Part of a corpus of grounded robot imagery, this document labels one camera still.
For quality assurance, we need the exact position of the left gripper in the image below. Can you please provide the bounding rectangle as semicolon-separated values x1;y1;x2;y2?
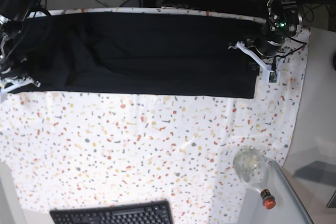
228;35;285;58

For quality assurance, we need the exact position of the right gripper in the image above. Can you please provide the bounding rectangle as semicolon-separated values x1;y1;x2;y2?
1;63;41;87

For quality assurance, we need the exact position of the dark navy t-shirt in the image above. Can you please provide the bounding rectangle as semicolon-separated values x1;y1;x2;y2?
19;12;261;99

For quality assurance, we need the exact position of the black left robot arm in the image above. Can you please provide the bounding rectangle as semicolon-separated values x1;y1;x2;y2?
232;0;302;59

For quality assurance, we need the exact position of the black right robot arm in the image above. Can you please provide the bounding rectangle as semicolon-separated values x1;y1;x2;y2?
1;0;52;92

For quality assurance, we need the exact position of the speckled white tablecloth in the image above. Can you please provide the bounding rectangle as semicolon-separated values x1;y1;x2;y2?
1;8;311;223

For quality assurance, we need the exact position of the clear glass bottle red cap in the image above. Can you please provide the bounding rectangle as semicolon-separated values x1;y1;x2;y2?
233;146;276;210

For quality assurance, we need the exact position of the black keyboard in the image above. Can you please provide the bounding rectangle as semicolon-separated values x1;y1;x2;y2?
49;200;174;224

